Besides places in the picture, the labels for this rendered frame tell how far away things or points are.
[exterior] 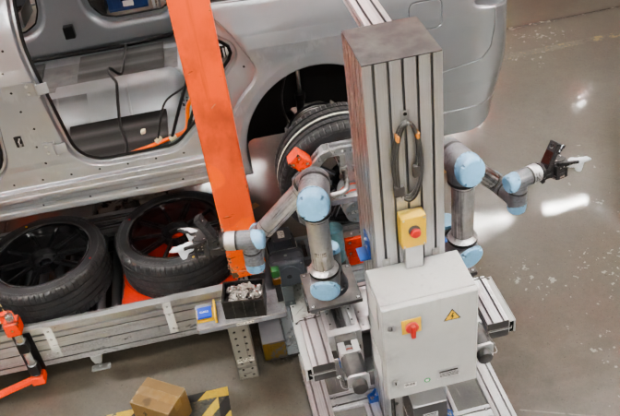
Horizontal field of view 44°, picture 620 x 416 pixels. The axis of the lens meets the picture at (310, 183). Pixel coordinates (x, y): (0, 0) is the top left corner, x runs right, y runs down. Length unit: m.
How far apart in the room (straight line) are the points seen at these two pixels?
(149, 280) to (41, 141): 0.89
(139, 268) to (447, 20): 1.98
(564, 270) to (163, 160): 2.27
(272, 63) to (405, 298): 1.57
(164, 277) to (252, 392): 0.73
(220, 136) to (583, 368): 2.09
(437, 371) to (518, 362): 1.21
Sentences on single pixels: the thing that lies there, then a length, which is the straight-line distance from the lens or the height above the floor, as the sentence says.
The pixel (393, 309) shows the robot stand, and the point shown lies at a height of 1.23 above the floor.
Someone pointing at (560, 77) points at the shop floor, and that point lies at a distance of 6.25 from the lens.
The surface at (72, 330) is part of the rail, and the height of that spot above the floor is 0.33.
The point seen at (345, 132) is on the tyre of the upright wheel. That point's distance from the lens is 3.58.
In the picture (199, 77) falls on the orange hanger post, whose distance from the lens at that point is 3.17.
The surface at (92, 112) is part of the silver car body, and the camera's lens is 4.74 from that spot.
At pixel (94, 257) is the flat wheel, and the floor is 0.50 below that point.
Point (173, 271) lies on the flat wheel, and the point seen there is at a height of 0.48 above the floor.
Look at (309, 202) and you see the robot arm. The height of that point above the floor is 1.43.
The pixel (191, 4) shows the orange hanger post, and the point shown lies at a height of 1.95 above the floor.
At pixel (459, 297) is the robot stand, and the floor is 1.21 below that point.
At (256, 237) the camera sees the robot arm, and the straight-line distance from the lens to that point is 2.90.
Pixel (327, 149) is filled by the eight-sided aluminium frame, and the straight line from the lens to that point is 3.52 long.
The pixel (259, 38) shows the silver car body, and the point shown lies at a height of 1.51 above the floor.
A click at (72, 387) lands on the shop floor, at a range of 4.34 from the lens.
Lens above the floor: 3.11
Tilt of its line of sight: 37 degrees down
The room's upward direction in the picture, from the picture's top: 8 degrees counter-clockwise
